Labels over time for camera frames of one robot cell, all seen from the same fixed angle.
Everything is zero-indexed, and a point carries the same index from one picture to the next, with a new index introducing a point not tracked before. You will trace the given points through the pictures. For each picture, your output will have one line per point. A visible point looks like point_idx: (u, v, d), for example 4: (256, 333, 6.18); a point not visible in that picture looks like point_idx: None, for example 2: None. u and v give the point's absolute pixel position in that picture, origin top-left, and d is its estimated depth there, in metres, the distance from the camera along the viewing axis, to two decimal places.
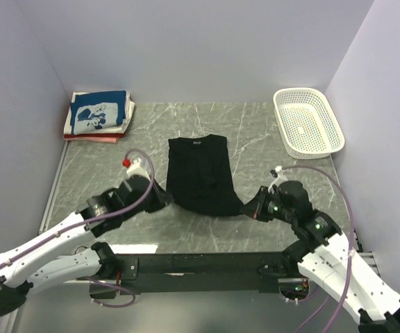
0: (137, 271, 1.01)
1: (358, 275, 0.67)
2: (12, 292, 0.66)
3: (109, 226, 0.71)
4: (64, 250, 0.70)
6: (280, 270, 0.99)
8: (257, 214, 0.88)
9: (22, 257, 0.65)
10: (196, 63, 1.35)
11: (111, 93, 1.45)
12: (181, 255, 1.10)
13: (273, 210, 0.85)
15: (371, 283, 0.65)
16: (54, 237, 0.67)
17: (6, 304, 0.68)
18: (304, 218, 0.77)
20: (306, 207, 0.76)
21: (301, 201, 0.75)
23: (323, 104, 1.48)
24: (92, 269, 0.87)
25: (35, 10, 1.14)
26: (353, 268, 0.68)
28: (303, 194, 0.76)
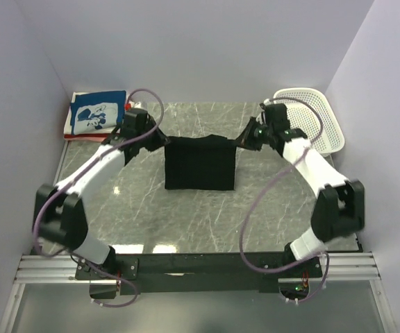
0: (137, 271, 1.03)
1: (310, 161, 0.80)
2: (80, 213, 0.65)
3: (135, 151, 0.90)
4: (104, 177, 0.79)
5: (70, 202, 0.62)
6: (279, 269, 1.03)
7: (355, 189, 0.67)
8: (244, 139, 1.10)
9: (80, 177, 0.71)
10: (196, 63, 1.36)
11: (111, 93, 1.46)
12: (181, 255, 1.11)
13: (259, 134, 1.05)
15: (321, 168, 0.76)
16: (98, 161, 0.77)
17: (78, 229, 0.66)
18: (279, 130, 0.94)
20: (282, 121, 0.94)
21: (278, 115, 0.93)
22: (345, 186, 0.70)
23: (323, 104, 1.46)
24: (103, 251, 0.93)
25: (35, 10, 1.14)
26: (307, 156, 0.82)
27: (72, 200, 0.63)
28: (282, 109, 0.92)
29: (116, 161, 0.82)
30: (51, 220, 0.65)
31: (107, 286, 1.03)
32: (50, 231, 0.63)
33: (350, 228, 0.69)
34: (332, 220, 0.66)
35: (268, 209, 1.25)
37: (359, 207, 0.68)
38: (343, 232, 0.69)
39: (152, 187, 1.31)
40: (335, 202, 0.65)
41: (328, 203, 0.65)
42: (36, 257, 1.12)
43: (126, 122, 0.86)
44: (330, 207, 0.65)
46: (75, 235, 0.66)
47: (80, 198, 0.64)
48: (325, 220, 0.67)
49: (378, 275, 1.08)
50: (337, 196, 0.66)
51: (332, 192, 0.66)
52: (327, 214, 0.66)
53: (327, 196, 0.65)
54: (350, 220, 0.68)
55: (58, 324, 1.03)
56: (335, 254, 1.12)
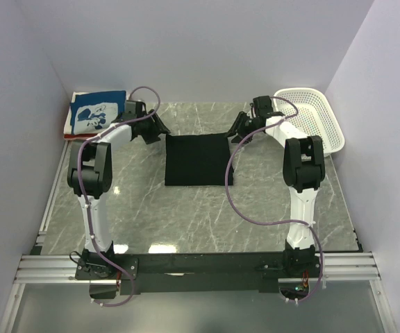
0: (138, 270, 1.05)
1: (284, 126, 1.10)
2: (109, 161, 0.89)
3: (137, 132, 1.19)
4: (117, 143, 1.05)
5: (105, 147, 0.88)
6: (279, 269, 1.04)
7: (314, 141, 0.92)
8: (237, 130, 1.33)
9: (105, 137, 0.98)
10: (196, 64, 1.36)
11: (111, 93, 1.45)
12: (181, 255, 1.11)
13: (248, 124, 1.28)
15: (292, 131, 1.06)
16: (114, 128, 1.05)
17: (107, 175, 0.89)
18: (264, 112, 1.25)
20: (267, 106, 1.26)
21: (263, 101, 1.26)
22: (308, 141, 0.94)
23: (323, 104, 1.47)
24: (107, 237, 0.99)
25: (34, 10, 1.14)
26: (281, 124, 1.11)
27: (103, 146, 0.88)
28: (267, 98, 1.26)
29: (125, 134, 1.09)
30: (86, 168, 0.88)
31: (107, 285, 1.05)
32: (85, 176, 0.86)
33: (312, 173, 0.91)
34: (295, 164, 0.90)
35: (268, 209, 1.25)
37: (318, 155, 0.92)
38: (307, 176, 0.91)
39: (152, 187, 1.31)
40: (296, 148, 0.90)
41: (290, 148, 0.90)
42: (36, 257, 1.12)
43: (128, 109, 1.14)
44: (292, 151, 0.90)
46: (106, 182, 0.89)
47: (109, 146, 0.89)
48: (290, 164, 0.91)
49: (378, 275, 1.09)
50: (298, 144, 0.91)
51: (294, 141, 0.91)
52: (290, 158, 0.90)
53: (290, 146, 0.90)
54: (312, 167, 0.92)
55: (58, 324, 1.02)
56: (335, 255, 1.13)
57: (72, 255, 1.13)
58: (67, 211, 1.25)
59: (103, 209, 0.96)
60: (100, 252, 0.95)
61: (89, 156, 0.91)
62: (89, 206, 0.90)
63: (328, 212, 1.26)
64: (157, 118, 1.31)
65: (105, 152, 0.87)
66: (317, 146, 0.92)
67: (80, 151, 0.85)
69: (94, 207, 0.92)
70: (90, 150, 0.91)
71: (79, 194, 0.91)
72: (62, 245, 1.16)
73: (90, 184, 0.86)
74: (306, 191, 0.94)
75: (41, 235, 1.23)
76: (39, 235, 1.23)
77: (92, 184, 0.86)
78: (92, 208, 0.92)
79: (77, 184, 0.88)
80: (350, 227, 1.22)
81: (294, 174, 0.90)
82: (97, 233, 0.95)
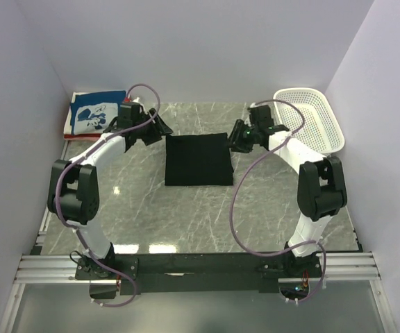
0: (137, 271, 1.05)
1: (291, 146, 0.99)
2: (92, 186, 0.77)
3: (131, 141, 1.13)
4: (107, 157, 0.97)
5: (87, 173, 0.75)
6: (279, 269, 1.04)
7: (335, 165, 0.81)
8: (235, 141, 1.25)
9: (91, 154, 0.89)
10: (196, 63, 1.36)
11: (112, 94, 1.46)
12: (181, 255, 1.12)
13: (247, 135, 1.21)
15: (298, 149, 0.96)
16: (103, 143, 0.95)
17: (92, 200, 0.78)
18: (264, 126, 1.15)
20: (267, 119, 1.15)
21: (262, 113, 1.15)
22: (326, 161, 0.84)
23: (323, 104, 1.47)
24: (105, 245, 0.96)
25: (34, 10, 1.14)
26: (287, 143, 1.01)
27: (86, 171, 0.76)
28: (266, 109, 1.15)
29: (115, 145, 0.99)
30: (67, 194, 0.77)
31: (107, 285, 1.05)
32: (66, 203, 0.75)
33: (332, 202, 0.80)
34: (314, 193, 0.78)
35: (268, 209, 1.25)
37: (339, 180, 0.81)
38: (327, 205, 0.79)
39: (152, 187, 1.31)
40: (314, 174, 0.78)
41: (308, 175, 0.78)
42: (36, 257, 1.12)
43: (123, 115, 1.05)
44: (310, 180, 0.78)
46: (90, 208, 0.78)
47: (93, 169, 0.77)
48: (308, 193, 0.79)
49: (378, 275, 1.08)
50: (315, 170, 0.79)
51: (310, 166, 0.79)
52: (308, 186, 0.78)
53: (307, 171, 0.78)
54: (332, 193, 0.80)
55: (58, 324, 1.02)
56: (335, 255, 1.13)
57: (72, 255, 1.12)
58: None
59: (94, 229, 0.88)
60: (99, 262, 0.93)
61: (72, 177, 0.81)
62: (78, 232, 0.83)
63: None
64: (157, 121, 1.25)
65: (87, 178, 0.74)
66: (337, 167, 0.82)
67: (60, 178, 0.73)
69: (82, 231, 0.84)
70: (74, 171, 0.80)
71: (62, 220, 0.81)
72: (62, 245, 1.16)
73: (72, 212, 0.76)
74: (322, 217, 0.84)
75: (41, 235, 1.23)
76: (39, 235, 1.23)
77: (73, 212, 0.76)
78: (82, 232, 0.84)
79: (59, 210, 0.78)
80: (349, 227, 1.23)
81: (314, 205, 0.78)
82: (92, 247, 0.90)
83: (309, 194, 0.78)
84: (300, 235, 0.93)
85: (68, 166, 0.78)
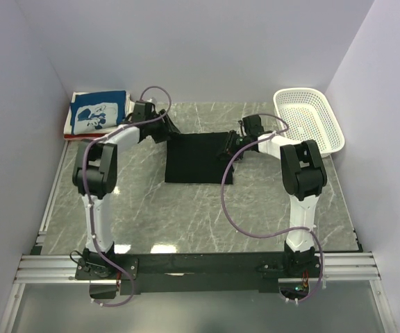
0: (138, 271, 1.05)
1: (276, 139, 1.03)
2: (114, 162, 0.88)
3: (144, 134, 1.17)
4: (124, 144, 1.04)
5: (109, 149, 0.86)
6: (279, 269, 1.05)
7: (309, 145, 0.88)
8: (230, 148, 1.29)
9: (111, 137, 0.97)
10: (196, 62, 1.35)
11: (114, 94, 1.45)
12: (181, 255, 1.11)
13: (239, 142, 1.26)
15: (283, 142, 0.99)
16: (122, 130, 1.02)
17: (111, 177, 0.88)
18: (255, 133, 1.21)
20: (257, 127, 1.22)
21: (253, 121, 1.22)
22: (303, 144, 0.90)
23: (323, 104, 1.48)
24: (108, 238, 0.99)
25: (33, 10, 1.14)
26: (273, 139, 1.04)
27: (110, 147, 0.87)
28: (256, 118, 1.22)
29: (133, 135, 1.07)
30: (91, 168, 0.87)
31: (107, 285, 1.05)
32: (90, 176, 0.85)
33: (313, 179, 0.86)
34: (294, 169, 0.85)
35: (268, 209, 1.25)
37: (316, 159, 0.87)
38: (308, 183, 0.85)
39: (152, 187, 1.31)
40: (292, 153, 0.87)
41: (285, 153, 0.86)
42: (36, 257, 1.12)
43: (137, 111, 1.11)
44: (289, 157, 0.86)
46: (110, 184, 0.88)
47: (115, 147, 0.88)
48: (288, 171, 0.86)
49: (378, 275, 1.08)
50: (292, 149, 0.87)
51: (288, 146, 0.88)
52: (287, 163, 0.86)
53: (285, 150, 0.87)
54: (312, 172, 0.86)
55: (58, 324, 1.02)
56: (335, 255, 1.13)
57: (72, 255, 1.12)
58: (67, 211, 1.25)
59: (105, 210, 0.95)
60: (101, 252, 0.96)
61: (94, 155, 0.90)
62: (92, 205, 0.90)
63: (328, 212, 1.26)
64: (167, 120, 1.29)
65: (111, 153, 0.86)
66: (313, 148, 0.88)
67: (87, 152, 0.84)
69: (96, 207, 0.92)
70: (96, 150, 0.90)
71: (82, 193, 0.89)
72: (62, 245, 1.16)
73: (94, 184, 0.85)
74: (307, 197, 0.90)
75: (41, 235, 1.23)
76: (39, 235, 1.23)
77: (96, 184, 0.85)
78: (95, 209, 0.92)
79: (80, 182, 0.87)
80: (350, 227, 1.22)
81: (294, 182, 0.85)
82: (100, 234, 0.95)
83: (289, 171, 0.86)
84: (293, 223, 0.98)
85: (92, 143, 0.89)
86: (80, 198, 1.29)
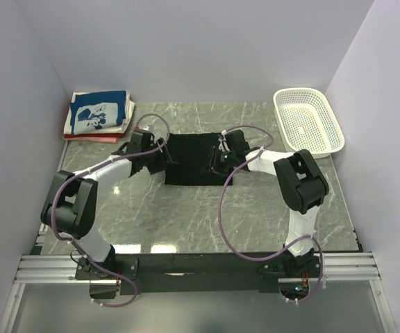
0: (138, 271, 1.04)
1: (265, 156, 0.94)
2: (91, 202, 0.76)
3: (137, 166, 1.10)
4: (112, 178, 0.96)
5: (86, 189, 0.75)
6: (279, 270, 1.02)
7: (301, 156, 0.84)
8: (214, 166, 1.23)
9: (96, 170, 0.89)
10: (195, 62, 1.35)
11: (113, 94, 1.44)
12: (181, 255, 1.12)
13: (225, 158, 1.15)
15: (274, 157, 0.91)
16: (110, 163, 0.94)
17: (89, 216, 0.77)
18: (241, 150, 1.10)
20: (242, 143, 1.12)
21: (237, 138, 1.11)
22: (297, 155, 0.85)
23: (323, 104, 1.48)
24: (105, 248, 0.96)
25: (33, 10, 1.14)
26: (262, 155, 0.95)
27: (87, 185, 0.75)
28: (239, 134, 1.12)
29: (122, 168, 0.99)
30: (63, 205, 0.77)
31: (107, 285, 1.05)
32: (60, 216, 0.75)
33: (315, 190, 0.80)
34: (294, 184, 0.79)
35: (268, 209, 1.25)
37: (313, 168, 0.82)
38: (311, 195, 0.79)
39: (152, 187, 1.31)
40: (287, 166, 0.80)
41: (281, 168, 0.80)
42: (35, 257, 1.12)
43: (133, 141, 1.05)
44: (286, 172, 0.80)
46: (85, 223, 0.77)
47: (94, 184, 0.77)
48: (287, 185, 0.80)
49: (378, 275, 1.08)
50: (287, 163, 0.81)
51: (283, 160, 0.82)
52: (285, 179, 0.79)
53: (280, 166, 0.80)
54: (312, 182, 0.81)
55: (58, 324, 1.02)
56: (335, 255, 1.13)
57: (72, 255, 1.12)
58: None
59: (89, 238, 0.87)
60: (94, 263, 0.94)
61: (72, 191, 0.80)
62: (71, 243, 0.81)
63: (328, 212, 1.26)
64: (165, 150, 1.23)
65: (87, 193, 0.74)
66: (308, 159, 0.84)
67: (59, 191, 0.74)
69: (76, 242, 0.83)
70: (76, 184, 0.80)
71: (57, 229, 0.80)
72: (62, 246, 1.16)
73: (64, 225, 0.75)
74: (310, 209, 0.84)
75: (41, 235, 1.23)
76: (39, 235, 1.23)
77: (67, 227, 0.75)
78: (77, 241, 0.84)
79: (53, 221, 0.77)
80: (350, 227, 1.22)
81: (298, 197, 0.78)
82: (89, 253, 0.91)
83: (288, 184, 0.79)
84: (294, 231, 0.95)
85: (70, 178, 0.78)
86: None
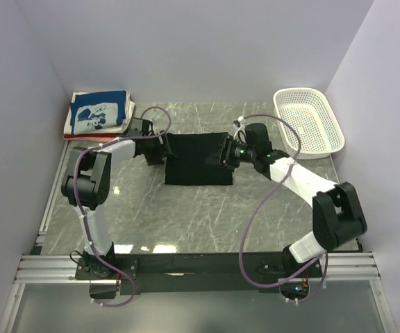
0: (138, 270, 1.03)
1: (295, 175, 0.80)
2: (107, 172, 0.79)
3: (140, 150, 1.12)
4: (118, 157, 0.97)
5: (103, 157, 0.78)
6: (279, 269, 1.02)
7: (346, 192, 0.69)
8: (226, 159, 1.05)
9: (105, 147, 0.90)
10: (195, 62, 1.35)
11: (113, 94, 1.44)
12: (181, 255, 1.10)
13: (240, 154, 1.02)
15: (307, 178, 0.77)
16: (117, 142, 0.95)
17: (105, 185, 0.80)
18: (262, 152, 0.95)
20: (265, 142, 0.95)
21: (260, 137, 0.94)
22: (337, 189, 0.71)
23: (323, 104, 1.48)
24: (107, 242, 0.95)
25: (33, 10, 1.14)
26: (292, 171, 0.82)
27: (103, 155, 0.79)
28: (262, 130, 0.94)
29: (128, 148, 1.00)
30: (81, 177, 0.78)
31: (107, 285, 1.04)
32: (81, 186, 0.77)
33: (353, 232, 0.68)
34: (334, 227, 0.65)
35: (268, 209, 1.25)
37: (355, 206, 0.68)
38: (348, 238, 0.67)
39: (152, 187, 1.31)
40: (330, 205, 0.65)
41: (322, 208, 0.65)
42: (36, 257, 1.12)
43: (134, 126, 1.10)
44: (327, 212, 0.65)
46: (101, 194, 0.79)
47: (109, 155, 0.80)
48: (326, 226, 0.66)
49: (378, 275, 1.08)
50: (330, 200, 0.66)
51: (324, 196, 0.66)
52: (325, 220, 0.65)
53: (320, 205, 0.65)
54: (351, 223, 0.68)
55: (58, 324, 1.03)
56: (335, 255, 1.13)
57: (72, 255, 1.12)
58: (67, 211, 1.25)
59: (100, 217, 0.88)
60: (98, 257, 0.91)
61: (87, 164, 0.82)
62: (85, 216, 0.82)
63: None
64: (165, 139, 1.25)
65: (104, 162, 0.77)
66: (351, 194, 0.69)
67: (78, 160, 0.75)
69: (90, 216, 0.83)
70: (89, 159, 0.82)
71: (73, 204, 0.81)
72: (62, 245, 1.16)
73: (85, 195, 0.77)
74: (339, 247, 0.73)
75: (41, 235, 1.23)
76: (39, 235, 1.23)
77: (86, 195, 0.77)
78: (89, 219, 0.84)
79: (71, 193, 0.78)
80: None
81: (335, 241, 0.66)
82: (96, 238, 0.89)
83: (326, 225, 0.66)
84: (306, 250, 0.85)
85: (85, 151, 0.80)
86: None
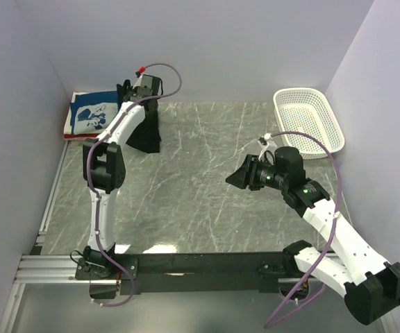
0: (138, 271, 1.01)
1: (341, 236, 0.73)
2: (119, 161, 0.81)
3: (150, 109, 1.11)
4: (130, 127, 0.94)
5: (112, 151, 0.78)
6: (279, 269, 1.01)
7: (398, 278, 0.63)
8: (250, 184, 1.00)
9: (114, 130, 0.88)
10: (196, 61, 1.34)
11: (112, 94, 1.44)
12: (181, 255, 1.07)
13: (267, 179, 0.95)
15: (355, 246, 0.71)
16: (125, 116, 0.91)
17: (119, 172, 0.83)
18: (296, 183, 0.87)
20: (298, 173, 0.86)
21: (294, 166, 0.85)
22: (387, 270, 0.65)
23: (323, 104, 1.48)
24: (111, 235, 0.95)
25: (34, 10, 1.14)
26: (337, 230, 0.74)
27: (113, 148, 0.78)
28: (298, 161, 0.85)
29: (138, 114, 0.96)
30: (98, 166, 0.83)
31: (107, 285, 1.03)
32: (99, 173, 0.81)
33: (385, 308, 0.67)
34: (373, 310, 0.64)
35: (268, 209, 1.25)
37: None
38: (379, 313, 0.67)
39: (152, 187, 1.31)
40: (378, 293, 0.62)
41: (371, 297, 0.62)
42: (35, 257, 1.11)
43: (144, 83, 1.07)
44: (374, 300, 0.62)
46: (119, 177, 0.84)
47: (119, 147, 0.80)
48: (367, 309, 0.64)
49: None
50: (380, 289, 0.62)
51: (375, 284, 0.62)
52: (369, 305, 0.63)
53: (369, 292, 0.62)
54: (389, 301, 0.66)
55: (58, 324, 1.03)
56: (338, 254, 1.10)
57: (73, 255, 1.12)
58: (67, 211, 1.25)
59: (112, 207, 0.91)
60: (103, 250, 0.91)
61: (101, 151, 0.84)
62: (98, 200, 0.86)
63: None
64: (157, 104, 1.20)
65: (114, 157, 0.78)
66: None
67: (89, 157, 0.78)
69: (103, 202, 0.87)
70: (101, 147, 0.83)
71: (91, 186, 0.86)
72: (62, 245, 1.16)
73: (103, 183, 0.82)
74: None
75: (41, 235, 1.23)
76: (39, 235, 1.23)
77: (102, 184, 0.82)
78: (101, 205, 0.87)
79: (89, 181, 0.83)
80: None
81: (369, 319, 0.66)
82: (103, 230, 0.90)
83: (367, 306, 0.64)
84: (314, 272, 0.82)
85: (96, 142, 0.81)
86: (80, 198, 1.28)
